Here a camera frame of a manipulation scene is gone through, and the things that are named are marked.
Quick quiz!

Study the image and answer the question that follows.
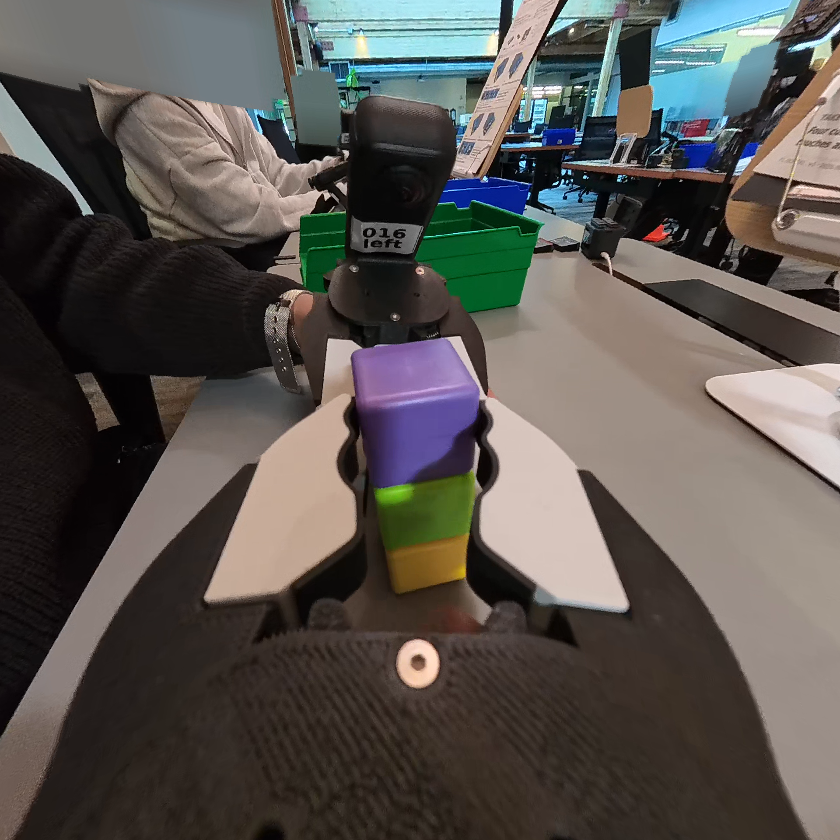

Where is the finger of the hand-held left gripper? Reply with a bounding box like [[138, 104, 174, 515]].
[[322, 338, 360, 413], [453, 338, 496, 401]]

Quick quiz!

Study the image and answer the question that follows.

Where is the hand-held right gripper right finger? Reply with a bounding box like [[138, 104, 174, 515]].
[[469, 395, 631, 630]]

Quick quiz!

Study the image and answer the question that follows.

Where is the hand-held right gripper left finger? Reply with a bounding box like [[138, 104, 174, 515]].
[[205, 394, 366, 621]]

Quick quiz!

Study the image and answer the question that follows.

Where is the purple cube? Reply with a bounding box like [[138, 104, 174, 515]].
[[351, 338, 482, 490]]

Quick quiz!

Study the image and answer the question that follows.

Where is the green plastic bin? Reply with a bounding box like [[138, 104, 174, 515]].
[[299, 200, 544, 312]]

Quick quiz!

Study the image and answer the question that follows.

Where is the lime green cube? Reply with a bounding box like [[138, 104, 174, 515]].
[[374, 469, 476, 552]]

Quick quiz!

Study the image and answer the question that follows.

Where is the yellow cube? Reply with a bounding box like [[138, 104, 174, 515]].
[[386, 532, 470, 595]]

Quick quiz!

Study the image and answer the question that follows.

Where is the person's left forearm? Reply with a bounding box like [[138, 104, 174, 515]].
[[0, 154, 304, 378]]

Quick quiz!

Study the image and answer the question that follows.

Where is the grey desk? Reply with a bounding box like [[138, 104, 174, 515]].
[[0, 203, 840, 840]]

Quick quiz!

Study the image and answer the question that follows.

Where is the blue plastic bin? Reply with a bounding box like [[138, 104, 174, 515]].
[[436, 177, 531, 216]]

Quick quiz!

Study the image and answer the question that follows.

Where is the black charger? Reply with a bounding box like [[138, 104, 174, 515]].
[[582, 218, 621, 260]]

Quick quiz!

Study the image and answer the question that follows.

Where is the background instruction board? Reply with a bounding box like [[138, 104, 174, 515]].
[[453, 0, 568, 178]]

